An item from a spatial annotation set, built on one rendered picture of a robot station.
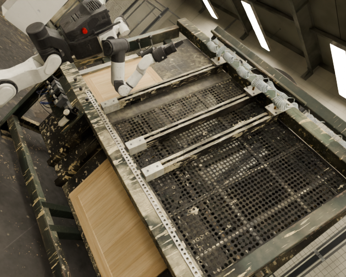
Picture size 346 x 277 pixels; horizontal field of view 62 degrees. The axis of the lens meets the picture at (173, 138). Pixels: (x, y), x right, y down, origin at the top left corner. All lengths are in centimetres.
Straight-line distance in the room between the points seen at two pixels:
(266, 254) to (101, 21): 163
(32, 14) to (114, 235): 492
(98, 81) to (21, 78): 64
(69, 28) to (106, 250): 143
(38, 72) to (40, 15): 424
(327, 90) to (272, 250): 605
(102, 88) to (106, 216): 99
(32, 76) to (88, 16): 52
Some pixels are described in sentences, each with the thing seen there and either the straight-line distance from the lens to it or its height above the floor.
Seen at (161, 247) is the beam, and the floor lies 81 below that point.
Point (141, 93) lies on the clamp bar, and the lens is 222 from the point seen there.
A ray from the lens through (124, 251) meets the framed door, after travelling 198.
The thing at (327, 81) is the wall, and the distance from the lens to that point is 756.
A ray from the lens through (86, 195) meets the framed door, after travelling 226.
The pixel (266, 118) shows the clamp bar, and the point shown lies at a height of 172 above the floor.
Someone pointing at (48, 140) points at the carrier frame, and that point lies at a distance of 281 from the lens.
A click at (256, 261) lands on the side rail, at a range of 160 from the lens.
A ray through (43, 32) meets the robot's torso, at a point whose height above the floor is 105.
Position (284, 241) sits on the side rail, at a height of 128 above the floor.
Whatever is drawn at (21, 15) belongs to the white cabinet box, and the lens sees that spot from 624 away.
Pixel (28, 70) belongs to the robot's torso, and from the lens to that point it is 206.
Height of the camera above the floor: 142
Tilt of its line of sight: 8 degrees down
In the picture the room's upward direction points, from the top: 47 degrees clockwise
